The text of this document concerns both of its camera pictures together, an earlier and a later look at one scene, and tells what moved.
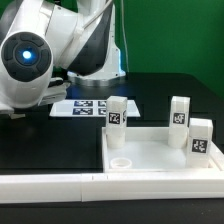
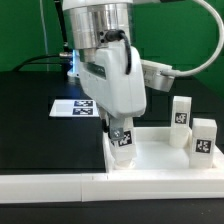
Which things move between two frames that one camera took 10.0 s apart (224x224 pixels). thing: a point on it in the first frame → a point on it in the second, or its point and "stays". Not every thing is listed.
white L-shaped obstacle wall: x=110 y=187 stays
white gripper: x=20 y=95 → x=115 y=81
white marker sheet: x=88 y=108 stays
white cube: x=179 y=122 stays
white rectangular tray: x=147 y=150 stays
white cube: x=17 y=115 → x=124 y=149
